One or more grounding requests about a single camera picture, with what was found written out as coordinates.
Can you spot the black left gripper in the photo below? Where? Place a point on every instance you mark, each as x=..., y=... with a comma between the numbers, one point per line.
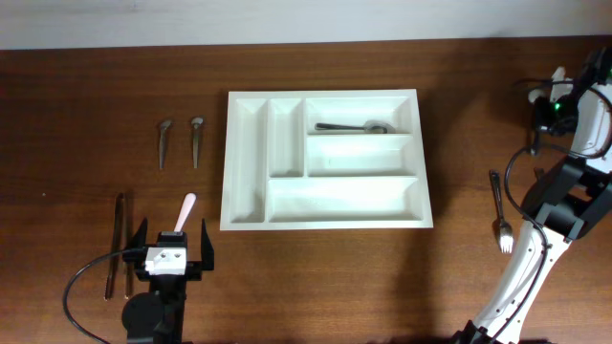
x=195, y=268

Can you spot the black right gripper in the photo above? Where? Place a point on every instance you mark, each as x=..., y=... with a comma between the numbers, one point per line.
x=542, y=120

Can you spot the steel fork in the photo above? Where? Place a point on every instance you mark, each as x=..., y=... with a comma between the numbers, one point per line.
x=503, y=229

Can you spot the steel spoon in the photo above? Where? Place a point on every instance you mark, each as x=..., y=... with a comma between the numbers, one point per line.
x=370, y=127

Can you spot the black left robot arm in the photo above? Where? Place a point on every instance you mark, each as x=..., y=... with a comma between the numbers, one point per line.
x=157, y=316

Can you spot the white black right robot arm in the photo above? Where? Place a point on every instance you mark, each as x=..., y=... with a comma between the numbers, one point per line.
x=562, y=206

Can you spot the steel table knife right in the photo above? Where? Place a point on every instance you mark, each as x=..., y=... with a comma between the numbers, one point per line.
x=127, y=228

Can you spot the steel table knife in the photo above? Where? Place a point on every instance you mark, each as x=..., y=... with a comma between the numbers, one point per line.
x=115, y=246
x=127, y=228

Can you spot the steel table knife left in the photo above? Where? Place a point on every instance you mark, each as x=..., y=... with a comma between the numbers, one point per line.
x=115, y=246

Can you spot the small steel teaspoon left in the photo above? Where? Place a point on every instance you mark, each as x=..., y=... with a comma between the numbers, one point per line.
x=163, y=128

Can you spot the small steel teaspoon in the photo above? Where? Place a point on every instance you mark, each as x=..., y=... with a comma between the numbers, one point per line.
x=163, y=128
x=196, y=125

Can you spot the small steel teaspoon right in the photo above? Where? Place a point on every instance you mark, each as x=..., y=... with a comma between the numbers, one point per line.
x=196, y=125

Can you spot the white plastic cutlery tray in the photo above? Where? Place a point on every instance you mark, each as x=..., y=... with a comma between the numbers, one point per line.
x=280, y=173

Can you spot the pink handled utensil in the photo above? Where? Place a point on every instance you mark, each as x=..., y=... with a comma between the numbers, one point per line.
x=187, y=205

